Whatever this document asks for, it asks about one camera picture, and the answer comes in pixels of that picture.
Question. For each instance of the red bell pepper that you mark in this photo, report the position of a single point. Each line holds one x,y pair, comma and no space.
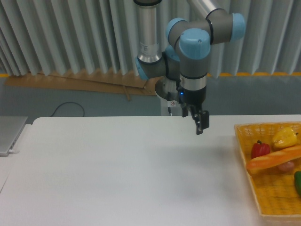
259,149

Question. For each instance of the silver laptop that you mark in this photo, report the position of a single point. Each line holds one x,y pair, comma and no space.
10,129

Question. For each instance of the yellow woven basket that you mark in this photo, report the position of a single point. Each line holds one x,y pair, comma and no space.
273,190

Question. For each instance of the orange baguette bread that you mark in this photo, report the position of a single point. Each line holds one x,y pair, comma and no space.
274,159

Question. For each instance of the yellow bell pepper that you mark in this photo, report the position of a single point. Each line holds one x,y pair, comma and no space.
285,138

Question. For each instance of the brown cardboard sheet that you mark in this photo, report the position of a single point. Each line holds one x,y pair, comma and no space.
128,84

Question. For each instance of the green vegetable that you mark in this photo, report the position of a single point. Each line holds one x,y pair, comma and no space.
297,182

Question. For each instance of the pink egg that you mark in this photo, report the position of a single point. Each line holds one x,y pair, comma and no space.
287,166

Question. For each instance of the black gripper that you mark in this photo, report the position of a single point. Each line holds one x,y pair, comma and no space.
191,101

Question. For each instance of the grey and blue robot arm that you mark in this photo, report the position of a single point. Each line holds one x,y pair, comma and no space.
182,68

